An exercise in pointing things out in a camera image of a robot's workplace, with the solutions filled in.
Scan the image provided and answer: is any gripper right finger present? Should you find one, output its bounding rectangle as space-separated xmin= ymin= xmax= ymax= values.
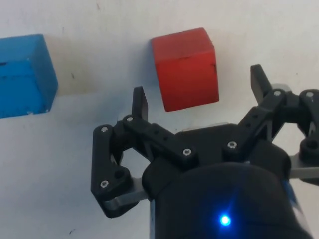
xmin=221 ymin=64 xmax=319 ymax=180

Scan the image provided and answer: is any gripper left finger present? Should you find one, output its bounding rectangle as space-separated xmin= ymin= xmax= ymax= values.
xmin=90 ymin=86 xmax=200 ymax=219

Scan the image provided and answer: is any red cube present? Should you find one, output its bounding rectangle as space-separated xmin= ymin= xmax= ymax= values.
xmin=151 ymin=27 xmax=220 ymax=113

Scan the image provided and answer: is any blue cube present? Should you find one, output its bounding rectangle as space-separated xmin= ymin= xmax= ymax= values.
xmin=0 ymin=33 xmax=59 ymax=119

